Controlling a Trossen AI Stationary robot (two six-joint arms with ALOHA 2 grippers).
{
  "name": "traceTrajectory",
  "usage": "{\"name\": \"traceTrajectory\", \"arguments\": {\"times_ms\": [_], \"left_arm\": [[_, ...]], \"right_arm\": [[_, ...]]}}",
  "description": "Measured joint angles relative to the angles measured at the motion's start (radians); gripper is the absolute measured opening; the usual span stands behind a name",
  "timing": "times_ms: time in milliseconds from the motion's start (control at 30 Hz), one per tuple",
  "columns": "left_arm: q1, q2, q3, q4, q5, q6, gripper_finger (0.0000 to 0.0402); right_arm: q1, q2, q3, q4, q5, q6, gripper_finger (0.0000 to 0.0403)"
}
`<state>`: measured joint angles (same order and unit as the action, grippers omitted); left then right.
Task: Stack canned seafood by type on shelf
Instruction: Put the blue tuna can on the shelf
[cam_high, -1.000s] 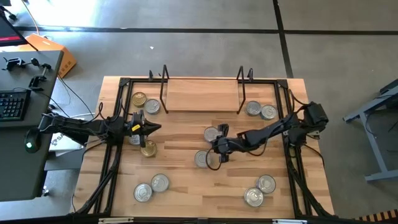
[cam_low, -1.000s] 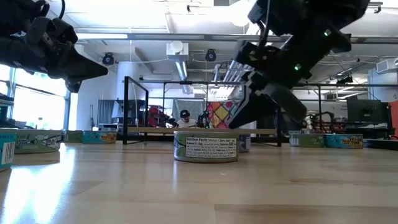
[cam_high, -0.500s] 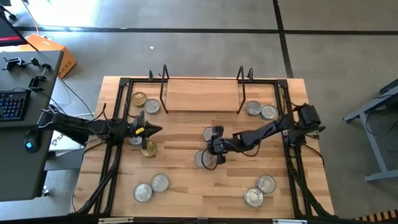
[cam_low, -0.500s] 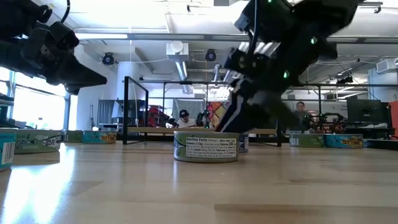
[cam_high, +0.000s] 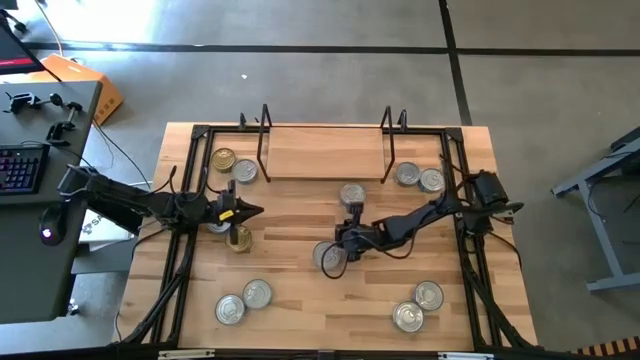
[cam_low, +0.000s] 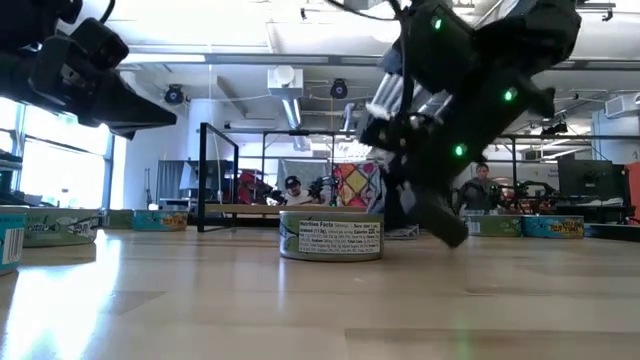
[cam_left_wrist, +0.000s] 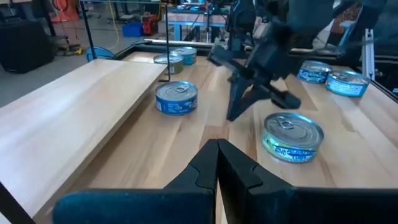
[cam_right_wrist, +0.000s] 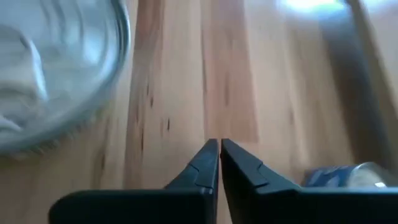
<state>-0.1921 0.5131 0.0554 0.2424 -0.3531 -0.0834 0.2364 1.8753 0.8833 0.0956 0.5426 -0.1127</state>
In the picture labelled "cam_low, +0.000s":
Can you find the black ceiling track light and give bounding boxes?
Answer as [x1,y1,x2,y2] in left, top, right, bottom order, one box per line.
[574,2,617,22]

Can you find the black background metal frame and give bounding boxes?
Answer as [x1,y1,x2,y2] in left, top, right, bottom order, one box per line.
[259,129,640,211]

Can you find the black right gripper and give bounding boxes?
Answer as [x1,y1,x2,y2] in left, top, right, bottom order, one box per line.
[359,106,497,250]

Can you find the teal yellowfin tuna can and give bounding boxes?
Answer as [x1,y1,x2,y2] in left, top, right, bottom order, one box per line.
[132,209,189,233]
[521,214,586,240]
[0,205,27,277]

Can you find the black round ceiling lamp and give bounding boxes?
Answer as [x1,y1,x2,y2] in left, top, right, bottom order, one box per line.
[328,78,350,101]
[163,83,186,106]

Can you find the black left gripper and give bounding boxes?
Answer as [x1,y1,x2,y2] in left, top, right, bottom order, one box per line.
[0,34,179,142]

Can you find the white ceiling vent unit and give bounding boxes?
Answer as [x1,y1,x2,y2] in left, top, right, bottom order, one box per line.
[266,64,314,151]

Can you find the grey draped sheet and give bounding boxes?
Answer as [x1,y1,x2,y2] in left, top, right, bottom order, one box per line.
[276,158,334,191]

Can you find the colourful patterned quilt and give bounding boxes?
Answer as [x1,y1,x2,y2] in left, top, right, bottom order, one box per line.
[333,162,382,209]

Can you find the bright window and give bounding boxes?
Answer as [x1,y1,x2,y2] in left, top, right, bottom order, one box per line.
[0,97,115,211]

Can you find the red background bag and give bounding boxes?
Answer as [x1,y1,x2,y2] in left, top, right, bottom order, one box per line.
[236,169,275,206]

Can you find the black aluminium table frame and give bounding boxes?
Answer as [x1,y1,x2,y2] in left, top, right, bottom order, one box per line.
[99,214,640,242]

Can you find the silver spiral air duct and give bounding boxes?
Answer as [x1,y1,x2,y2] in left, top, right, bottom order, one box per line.
[344,74,446,134]

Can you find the green label can gold lid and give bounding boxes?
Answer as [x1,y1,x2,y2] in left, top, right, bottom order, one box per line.
[23,207,101,249]
[101,209,135,231]

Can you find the black computer monitor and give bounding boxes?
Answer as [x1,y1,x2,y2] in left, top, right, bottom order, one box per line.
[557,158,627,201]

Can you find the green label can silver lid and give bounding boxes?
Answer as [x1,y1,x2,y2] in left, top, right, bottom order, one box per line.
[462,214,524,238]
[278,210,385,263]

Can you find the black background desk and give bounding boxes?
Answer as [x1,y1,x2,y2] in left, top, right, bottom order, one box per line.
[554,197,636,225]

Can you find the black rack by window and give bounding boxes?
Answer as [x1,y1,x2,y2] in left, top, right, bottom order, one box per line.
[0,149,24,207]

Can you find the wooden shelf black metal frame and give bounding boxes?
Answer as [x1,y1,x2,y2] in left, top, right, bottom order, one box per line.
[197,121,386,234]

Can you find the white blue fish can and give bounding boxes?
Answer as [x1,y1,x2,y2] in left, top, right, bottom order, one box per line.
[384,224,420,241]

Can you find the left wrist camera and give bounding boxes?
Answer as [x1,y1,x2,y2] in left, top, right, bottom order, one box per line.
[69,17,131,74]

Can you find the person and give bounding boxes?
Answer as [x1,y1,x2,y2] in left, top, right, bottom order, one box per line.
[453,162,501,214]
[281,174,315,207]

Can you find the orange panel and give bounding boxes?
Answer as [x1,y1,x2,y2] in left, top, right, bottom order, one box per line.
[624,160,640,224]

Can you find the grey curtain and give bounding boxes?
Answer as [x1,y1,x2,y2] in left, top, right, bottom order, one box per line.
[157,159,187,201]

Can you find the black ceiling camera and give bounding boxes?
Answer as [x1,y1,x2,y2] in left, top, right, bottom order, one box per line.
[541,121,570,137]

